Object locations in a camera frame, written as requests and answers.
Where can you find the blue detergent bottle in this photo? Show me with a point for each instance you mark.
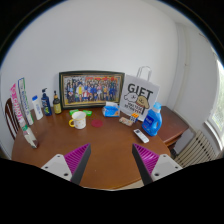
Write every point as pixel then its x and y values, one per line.
pixel 152 123

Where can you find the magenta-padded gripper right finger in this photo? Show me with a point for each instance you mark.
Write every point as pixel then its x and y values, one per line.
pixel 166 166

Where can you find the blue tissue pack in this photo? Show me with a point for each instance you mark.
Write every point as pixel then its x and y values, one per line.
pixel 111 110

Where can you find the window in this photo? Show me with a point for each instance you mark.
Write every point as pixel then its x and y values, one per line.
pixel 218 113

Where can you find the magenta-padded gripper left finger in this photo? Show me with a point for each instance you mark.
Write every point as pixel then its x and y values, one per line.
pixel 55 166

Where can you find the white radiator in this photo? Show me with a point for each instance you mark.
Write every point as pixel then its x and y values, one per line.
pixel 196 150

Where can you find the white printed paper bag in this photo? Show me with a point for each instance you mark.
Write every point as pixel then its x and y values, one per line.
pixel 138 96

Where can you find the brown wooden chair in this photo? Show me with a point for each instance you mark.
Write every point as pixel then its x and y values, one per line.
pixel 10 116

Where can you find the framed group photo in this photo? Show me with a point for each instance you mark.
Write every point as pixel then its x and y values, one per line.
pixel 90 89

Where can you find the pink shuttlecock tube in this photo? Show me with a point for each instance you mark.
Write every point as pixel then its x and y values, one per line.
pixel 18 108

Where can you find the white remote control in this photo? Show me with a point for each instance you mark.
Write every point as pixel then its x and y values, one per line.
pixel 141 136

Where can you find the white blue shuttlecock tube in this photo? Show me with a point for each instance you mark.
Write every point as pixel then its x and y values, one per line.
pixel 26 103

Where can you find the red round coaster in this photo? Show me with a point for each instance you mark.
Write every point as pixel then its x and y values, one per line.
pixel 97 123

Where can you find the dark blue pump bottle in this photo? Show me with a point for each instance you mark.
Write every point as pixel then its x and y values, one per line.
pixel 46 105

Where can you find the puzzle cube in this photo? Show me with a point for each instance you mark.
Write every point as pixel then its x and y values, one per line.
pixel 134 117

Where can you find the brown wooden side table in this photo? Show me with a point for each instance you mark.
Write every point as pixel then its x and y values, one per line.
pixel 171 125

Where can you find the brown pump bottle yellow label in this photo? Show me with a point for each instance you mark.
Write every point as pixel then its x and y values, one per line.
pixel 57 106

